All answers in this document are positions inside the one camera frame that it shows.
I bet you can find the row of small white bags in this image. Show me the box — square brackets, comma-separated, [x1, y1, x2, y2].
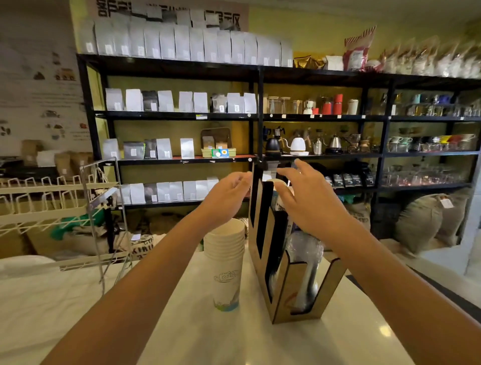
[119, 177, 219, 205]

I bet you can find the red striped bag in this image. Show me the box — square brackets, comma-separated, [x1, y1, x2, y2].
[343, 26, 377, 72]

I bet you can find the person's left hand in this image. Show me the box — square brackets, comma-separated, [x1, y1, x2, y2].
[198, 171, 253, 231]

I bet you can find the illustrated wall poster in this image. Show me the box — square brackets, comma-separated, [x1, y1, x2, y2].
[0, 0, 92, 156]

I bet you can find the stack of clear plastic lids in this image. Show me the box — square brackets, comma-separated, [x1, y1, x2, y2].
[284, 230, 324, 316]

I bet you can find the white wire rack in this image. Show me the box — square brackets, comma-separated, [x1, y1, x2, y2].
[0, 158, 133, 296]

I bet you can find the wooden cup organizer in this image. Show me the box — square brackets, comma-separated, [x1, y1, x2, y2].
[248, 162, 347, 325]

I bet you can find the stack of paper cups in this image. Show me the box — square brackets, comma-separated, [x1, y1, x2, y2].
[203, 218, 246, 313]

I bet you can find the row of tall white bags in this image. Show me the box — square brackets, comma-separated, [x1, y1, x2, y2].
[78, 8, 294, 68]

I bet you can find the wooden serving tray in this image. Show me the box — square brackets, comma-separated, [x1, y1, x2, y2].
[200, 127, 232, 150]

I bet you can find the person's left forearm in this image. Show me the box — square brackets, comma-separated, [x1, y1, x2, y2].
[41, 210, 223, 365]

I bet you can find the steel gooseneck kettle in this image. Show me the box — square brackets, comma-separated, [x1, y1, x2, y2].
[324, 135, 343, 155]

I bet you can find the black metal shelf unit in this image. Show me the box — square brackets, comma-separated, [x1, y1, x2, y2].
[76, 54, 481, 256]

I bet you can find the green tray with boxes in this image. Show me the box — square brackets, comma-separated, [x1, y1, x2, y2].
[201, 147, 237, 158]

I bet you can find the person's right hand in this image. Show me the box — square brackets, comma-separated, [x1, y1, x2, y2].
[272, 158, 356, 249]

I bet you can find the person's right forearm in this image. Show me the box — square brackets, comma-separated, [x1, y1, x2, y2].
[326, 222, 481, 365]

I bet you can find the brown paper bag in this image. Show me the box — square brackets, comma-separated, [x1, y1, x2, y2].
[54, 152, 74, 180]

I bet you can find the row of glass servers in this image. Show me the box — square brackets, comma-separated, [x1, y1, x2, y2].
[383, 163, 468, 187]

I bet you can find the printed wall banner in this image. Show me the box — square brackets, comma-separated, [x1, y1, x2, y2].
[87, 0, 249, 32]

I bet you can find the printed burlap sack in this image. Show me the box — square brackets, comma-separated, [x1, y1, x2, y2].
[114, 230, 166, 260]

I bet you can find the gold foil bag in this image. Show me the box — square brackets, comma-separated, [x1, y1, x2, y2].
[293, 55, 325, 70]

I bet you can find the row of clear packed bags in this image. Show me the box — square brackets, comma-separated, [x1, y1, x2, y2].
[376, 36, 481, 79]

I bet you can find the black gooseneck kettle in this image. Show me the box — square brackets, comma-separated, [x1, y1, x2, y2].
[263, 126, 289, 158]

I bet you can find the row of white and grey bags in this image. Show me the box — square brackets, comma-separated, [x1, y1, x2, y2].
[105, 88, 258, 114]

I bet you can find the white gooseneck kettle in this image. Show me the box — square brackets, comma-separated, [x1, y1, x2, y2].
[285, 137, 310, 156]

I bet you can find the row of black coffee bags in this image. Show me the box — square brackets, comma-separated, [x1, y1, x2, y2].
[324, 162, 376, 189]

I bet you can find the burlap sack with tag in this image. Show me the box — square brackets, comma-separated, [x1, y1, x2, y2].
[394, 194, 449, 254]

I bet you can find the row of colourful cups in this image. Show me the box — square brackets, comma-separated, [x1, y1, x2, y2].
[388, 133, 478, 153]

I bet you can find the row of glass mugs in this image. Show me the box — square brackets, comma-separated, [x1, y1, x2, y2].
[391, 93, 481, 117]

